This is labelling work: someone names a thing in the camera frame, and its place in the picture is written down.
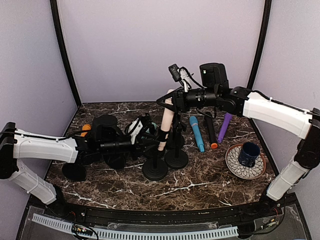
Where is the mint green toy microphone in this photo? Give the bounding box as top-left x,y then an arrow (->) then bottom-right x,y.
140,122 -> 158,139

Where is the cream white toy microphone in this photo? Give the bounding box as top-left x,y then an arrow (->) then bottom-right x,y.
157,88 -> 176,152

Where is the stand holding cream microphone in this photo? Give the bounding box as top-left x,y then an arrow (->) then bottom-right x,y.
142,130 -> 168,181

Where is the light blue toy microphone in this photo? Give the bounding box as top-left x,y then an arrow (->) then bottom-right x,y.
189,116 -> 205,153

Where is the stand holding green microphone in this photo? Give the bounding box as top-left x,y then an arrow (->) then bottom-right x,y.
103,154 -> 127,170

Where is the black microphone stand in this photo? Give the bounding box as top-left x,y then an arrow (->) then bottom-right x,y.
164,146 -> 189,170

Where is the black microphone orange ring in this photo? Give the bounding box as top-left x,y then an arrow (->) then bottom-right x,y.
204,112 -> 218,150

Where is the purple toy microphone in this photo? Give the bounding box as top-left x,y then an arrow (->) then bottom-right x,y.
217,113 -> 232,144

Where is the stand holding purple microphone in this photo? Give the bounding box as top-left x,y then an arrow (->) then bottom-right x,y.
143,146 -> 166,159

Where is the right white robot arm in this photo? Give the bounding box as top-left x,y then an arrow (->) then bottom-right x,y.
156,63 -> 320,217

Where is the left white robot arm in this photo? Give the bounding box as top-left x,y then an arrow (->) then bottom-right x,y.
0,114 -> 157,218

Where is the orange toy microphone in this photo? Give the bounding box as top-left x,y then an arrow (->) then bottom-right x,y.
80,123 -> 91,137

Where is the fallen stand holding orange microphone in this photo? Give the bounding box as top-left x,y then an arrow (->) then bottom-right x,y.
61,163 -> 87,182

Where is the patterned ceramic saucer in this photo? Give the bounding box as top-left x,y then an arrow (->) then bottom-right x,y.
225,144 -> 267,180

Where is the dark blue ceramic cup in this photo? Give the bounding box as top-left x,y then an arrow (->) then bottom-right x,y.
238,142 -> 261,168

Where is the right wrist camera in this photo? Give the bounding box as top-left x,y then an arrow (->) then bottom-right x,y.
168,64 -> 194,93

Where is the white slotted cable duct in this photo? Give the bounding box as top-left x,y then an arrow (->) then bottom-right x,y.
31,213 -> 239,240

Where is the left black frame post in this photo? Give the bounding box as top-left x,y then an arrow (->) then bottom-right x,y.
49,0 -> 82,108

